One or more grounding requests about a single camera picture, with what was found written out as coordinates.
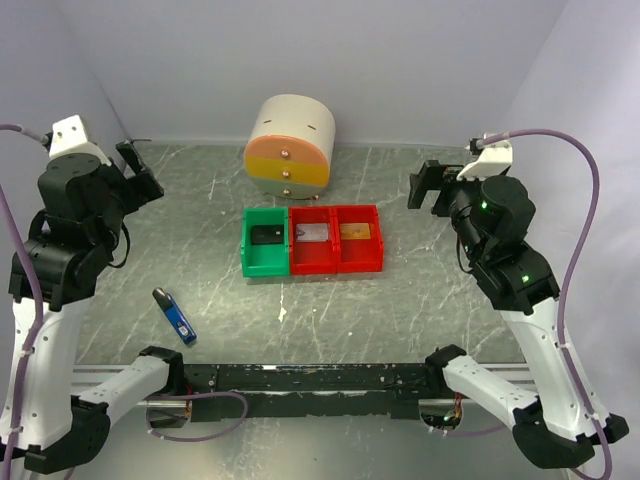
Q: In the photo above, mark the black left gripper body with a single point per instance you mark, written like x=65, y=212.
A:
x=131, y=192

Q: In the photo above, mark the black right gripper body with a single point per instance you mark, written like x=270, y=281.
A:
x=454, y=191

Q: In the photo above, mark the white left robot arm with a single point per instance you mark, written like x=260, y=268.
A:
x=45, y=427

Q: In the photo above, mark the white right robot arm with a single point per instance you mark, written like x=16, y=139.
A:
x=553, y=426

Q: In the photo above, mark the gold credit card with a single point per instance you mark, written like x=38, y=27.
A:
x=355, y=231

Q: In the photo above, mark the silver purple credit card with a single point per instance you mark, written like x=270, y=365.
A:
x=312, y=232

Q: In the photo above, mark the black credit card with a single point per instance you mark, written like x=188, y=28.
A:
x=272, y=234

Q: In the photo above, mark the right red plastic bin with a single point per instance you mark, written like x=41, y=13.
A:
x=360, y=241

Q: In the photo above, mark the red plastic bin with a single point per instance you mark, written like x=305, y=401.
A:
x=312, y=258
x=360, y=241

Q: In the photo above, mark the middle red plastic bin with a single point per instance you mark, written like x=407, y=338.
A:
x=312, y=258

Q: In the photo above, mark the round cream drawer cabinet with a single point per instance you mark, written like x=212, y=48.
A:
x=290, y=149

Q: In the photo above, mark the blue black lighter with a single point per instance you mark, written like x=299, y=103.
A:
x=174, y=315

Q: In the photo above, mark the green plastic bin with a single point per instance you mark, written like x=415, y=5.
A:
x=265, y=246

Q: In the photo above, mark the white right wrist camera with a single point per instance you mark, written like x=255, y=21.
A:
x=493, y=155

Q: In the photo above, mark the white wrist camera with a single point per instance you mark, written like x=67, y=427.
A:
x=493, y=155
x=71, y=136

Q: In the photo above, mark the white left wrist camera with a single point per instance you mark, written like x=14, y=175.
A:
x=71, y=136

